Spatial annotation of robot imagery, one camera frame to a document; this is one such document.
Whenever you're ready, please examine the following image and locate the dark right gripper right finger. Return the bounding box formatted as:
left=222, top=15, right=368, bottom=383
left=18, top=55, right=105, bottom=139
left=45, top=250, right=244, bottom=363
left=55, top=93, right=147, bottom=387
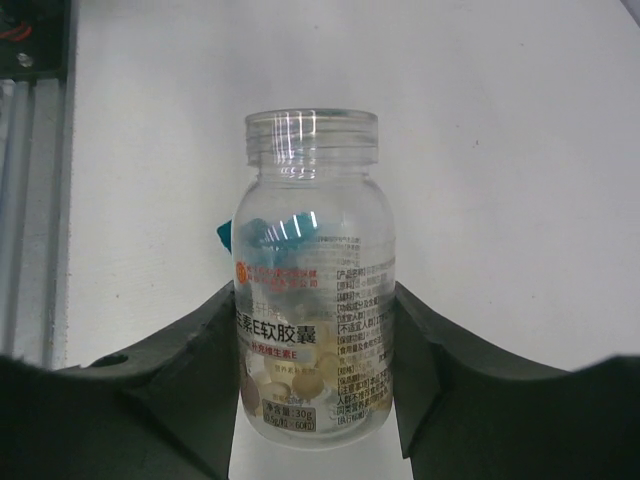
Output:
left=393, top=286, right=639, bottom=479

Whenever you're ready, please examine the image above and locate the multicolour weekly pill organizer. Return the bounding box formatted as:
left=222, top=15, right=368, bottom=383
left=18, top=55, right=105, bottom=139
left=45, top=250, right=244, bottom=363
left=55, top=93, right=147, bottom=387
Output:
left=236, top=211, right=319, bottom=256

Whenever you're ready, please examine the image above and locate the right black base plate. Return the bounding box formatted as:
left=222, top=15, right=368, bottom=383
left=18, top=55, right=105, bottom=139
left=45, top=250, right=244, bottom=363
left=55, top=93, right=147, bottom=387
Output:
left=1, top=0, right=73, bottom=82

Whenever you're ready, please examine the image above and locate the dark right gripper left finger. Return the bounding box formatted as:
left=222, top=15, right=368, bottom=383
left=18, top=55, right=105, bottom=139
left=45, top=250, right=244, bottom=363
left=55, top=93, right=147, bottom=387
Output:
left=1, top=286, right=239, bottom=479

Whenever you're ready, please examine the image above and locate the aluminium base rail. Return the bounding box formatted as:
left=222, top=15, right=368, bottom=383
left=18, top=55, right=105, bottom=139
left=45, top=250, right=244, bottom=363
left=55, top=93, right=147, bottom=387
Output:
left=1, top=79, right=73, bottom=369

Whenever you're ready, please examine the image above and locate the clear pill bottle with capsules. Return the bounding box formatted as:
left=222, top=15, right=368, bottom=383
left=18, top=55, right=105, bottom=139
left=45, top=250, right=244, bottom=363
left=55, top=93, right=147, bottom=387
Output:
left=231, top=109, right=396, bottom=450

